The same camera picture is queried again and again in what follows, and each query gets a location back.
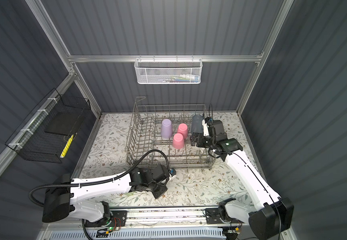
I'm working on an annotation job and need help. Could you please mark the blue transparent cup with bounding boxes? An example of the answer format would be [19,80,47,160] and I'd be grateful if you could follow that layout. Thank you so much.
[190,115,204,135]

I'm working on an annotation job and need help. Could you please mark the pink cup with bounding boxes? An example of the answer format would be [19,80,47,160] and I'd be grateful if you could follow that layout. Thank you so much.
[173,133,184,150]
[177,123,188,139]

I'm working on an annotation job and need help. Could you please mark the light purple cup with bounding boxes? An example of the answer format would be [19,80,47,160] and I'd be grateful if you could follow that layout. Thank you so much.
[161,119,173,139]

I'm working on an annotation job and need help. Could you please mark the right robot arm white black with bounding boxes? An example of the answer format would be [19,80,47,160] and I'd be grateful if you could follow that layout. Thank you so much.
[189,115,294,240]

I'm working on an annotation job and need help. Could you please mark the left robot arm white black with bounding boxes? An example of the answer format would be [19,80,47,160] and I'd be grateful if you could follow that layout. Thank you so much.
[42,165,176,223]

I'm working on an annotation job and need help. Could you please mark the items in white basket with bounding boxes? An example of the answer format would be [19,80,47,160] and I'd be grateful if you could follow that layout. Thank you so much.
[158,74,200,84]

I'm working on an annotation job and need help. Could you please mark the white ventilated front panel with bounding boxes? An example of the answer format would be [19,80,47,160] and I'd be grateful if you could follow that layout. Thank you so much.
[49,227,226,240]

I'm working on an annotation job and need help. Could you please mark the yellow brush in basket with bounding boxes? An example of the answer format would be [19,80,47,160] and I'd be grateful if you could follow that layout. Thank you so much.
[60,135,74,159]

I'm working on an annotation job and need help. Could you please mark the grey wire dish rack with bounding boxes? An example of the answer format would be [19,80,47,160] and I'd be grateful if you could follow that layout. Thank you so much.
[125,97,215,169]

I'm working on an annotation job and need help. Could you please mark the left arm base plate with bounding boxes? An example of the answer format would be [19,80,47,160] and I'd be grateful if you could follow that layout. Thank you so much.
[84,211,128,228]

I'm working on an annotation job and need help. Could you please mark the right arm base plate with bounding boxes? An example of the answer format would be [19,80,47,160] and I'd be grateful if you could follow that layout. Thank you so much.
[203,208,240,225]

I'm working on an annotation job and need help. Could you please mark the black corrugated cable hose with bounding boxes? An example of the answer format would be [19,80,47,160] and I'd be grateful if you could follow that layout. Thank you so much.
[29,149,171,240]

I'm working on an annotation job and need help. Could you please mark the white mesh wall basket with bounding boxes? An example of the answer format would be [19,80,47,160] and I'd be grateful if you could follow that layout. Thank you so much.
[134,59,203,85]

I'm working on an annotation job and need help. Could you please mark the black wire wall basket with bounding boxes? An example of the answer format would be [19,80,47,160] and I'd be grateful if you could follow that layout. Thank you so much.
[5,91,91,164]

